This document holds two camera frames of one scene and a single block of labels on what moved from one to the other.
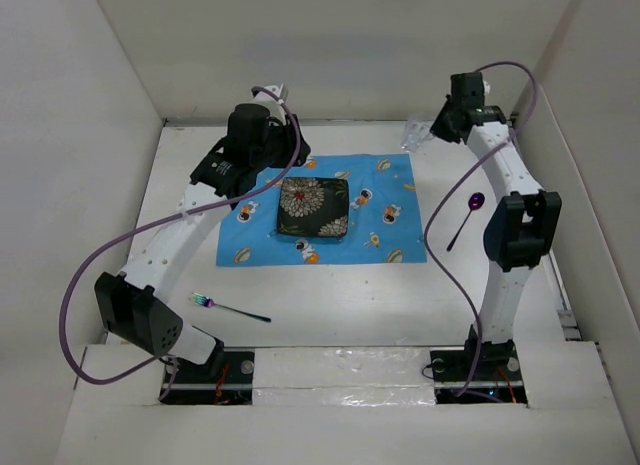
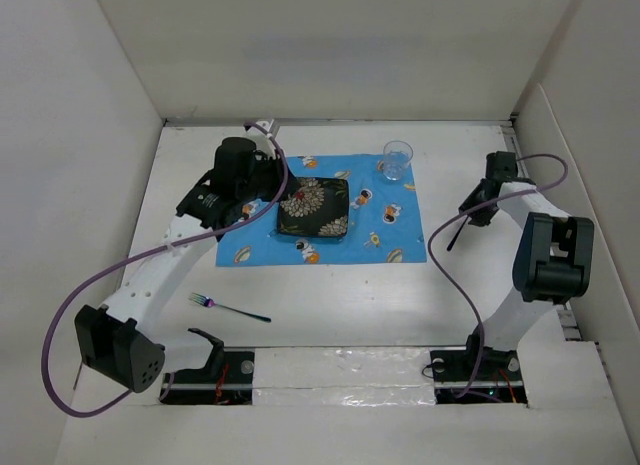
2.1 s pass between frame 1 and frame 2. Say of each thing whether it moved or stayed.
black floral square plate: stayed
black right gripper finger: moved
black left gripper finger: moved
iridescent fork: stayed
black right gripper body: moved
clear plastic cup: moved
